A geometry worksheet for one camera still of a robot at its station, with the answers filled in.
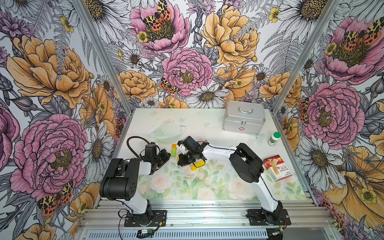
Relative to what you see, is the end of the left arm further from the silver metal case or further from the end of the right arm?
the silver metal case

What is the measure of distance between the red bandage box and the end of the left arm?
0.60m

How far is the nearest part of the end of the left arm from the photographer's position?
75cm

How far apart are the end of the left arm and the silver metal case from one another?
1.53 feet

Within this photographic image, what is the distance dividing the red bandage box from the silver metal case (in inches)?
8.8

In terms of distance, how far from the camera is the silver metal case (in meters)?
1.01

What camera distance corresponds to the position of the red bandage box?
2.84 ft

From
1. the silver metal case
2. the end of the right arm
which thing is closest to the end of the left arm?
the end of the right arm

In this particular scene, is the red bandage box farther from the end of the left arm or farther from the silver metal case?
the end of the left arm
